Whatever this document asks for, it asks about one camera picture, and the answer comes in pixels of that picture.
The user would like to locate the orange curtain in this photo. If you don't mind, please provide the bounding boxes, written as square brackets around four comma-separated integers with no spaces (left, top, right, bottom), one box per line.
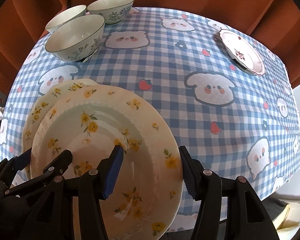
[0,0,300,94]

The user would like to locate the blue checkered cartoon tablecloth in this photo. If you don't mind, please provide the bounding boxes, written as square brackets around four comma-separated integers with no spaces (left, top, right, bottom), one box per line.
[0,8,300,232]

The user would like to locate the scalloped yellow-flower plate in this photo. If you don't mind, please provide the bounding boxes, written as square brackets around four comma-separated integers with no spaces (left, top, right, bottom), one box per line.
[22,79,97,152]

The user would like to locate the large round yellow-flower plate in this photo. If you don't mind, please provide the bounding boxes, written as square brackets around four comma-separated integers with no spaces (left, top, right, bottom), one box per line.
[30,85,183,239]

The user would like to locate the red-trimmed small plate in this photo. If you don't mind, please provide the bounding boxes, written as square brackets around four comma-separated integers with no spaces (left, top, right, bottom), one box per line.
[219,29,265,75]

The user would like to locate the floral bowl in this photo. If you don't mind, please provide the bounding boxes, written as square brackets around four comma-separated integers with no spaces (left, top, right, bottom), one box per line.
[87,0,135,24]
[45,15,106,62]
[45,5,87,33]

